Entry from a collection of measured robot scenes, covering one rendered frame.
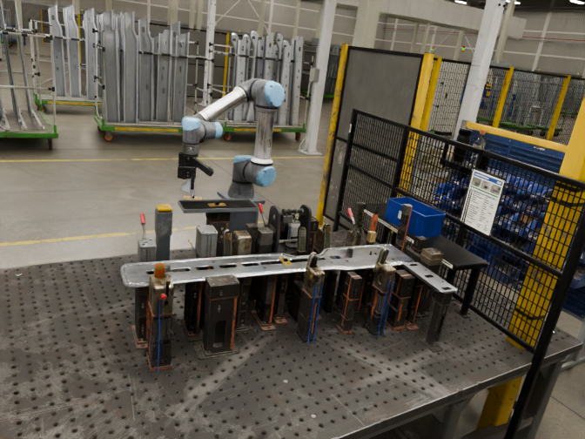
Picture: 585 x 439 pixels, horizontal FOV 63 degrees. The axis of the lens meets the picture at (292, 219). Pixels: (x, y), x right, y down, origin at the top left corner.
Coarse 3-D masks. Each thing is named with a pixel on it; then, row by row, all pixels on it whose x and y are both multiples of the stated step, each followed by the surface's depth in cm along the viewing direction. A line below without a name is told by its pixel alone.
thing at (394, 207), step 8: (392, 200) 277; (400, 200) 286; (408, 200) 288; (416, 200) 282; (392, 208) 278; (400, 208) 272; (416, 208) 283; (424, 208) 278; (432, 208) 273; (392, 216) 278; (400, 216) 272; (416, 216) 262; (424, 216) 257; (432, 216) 259; (440, 216) 263; (416, 224) 262; (424, 224) 259; (432, 224) 262; (440, 224) 266; (408, 232) 268; (416, 232) 263; (424, 232) 261; (432, 232) 264
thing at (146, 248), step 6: (138, 240) 207; (144, 240) 207; (150, 240) 208; (138, 246) 205; (144, 246) 202; (150, 246) 203; (156, 246) 204; (138, 252) 206; (144, 252) 203; (150, 252) 204; (138, 258) 207; (144, 258) 204; (150, 258) 205
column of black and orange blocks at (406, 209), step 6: (408, 204) 260; (402, 210) 260; (408, 210) 258; (402, 216) 261; (408, 216) 259; (402, 222) 261; (408, 222) 261; (402, 228) 261; (402, 234) 263; (396, 240) 267; (402, 240) 264; (396, 246) 267; (402, 246) 265; (402, 252) 267
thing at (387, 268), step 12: (384, 264) 219; (384, 276) 216; (384, 288) 217; (372, 300) 226; (384, 300) 221; (372, 312) 225; (384, 312) 224; (372, 324) 226; (384, 324) 225; (372, 336) 224
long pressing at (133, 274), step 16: (224, 256) 215; (240, 256) 218; (256, 256) 220; (272, 256) 223; (288, 256) 225; (304, 256) 226; (320, 256) 229; (368, 256) 237; (400, 256) 242; (128, 272) 192; (144, 272) 193; (176, 272) 197; (192, 272) 198; (208, 272) 200; (224, 272) 202; (240, 272) 204; (256, 272) 206; (272, 272) 208; (288, 272) 211
